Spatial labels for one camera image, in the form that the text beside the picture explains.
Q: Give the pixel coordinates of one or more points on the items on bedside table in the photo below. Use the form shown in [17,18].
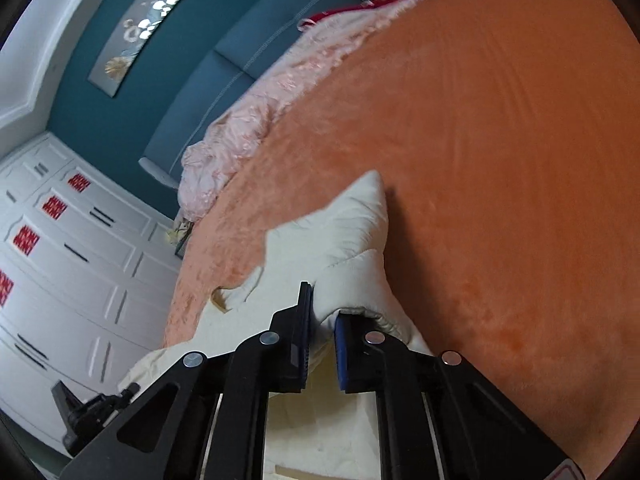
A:
[179,235]

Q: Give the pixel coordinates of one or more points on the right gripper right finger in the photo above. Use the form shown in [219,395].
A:
[371,361]

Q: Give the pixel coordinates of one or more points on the pink lace bedspread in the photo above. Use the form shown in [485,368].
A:
[235,136]

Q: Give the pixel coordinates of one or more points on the cream quilted padded jacket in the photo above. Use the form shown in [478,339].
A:
[321,432]

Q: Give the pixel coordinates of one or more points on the blue upholstered headboard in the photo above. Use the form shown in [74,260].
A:
[244,53]

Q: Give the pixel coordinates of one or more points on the long floral wall painting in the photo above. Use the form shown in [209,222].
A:
[128,38]

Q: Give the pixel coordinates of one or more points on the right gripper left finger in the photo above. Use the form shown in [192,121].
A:
[273,361]

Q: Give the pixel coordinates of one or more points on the orange plush bed blanket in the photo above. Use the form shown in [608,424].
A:
[506,133]

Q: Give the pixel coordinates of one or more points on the red pillow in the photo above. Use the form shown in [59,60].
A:
[311,21]

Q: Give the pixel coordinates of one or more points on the white wardrobe with red stickers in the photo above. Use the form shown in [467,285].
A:
[87,278]

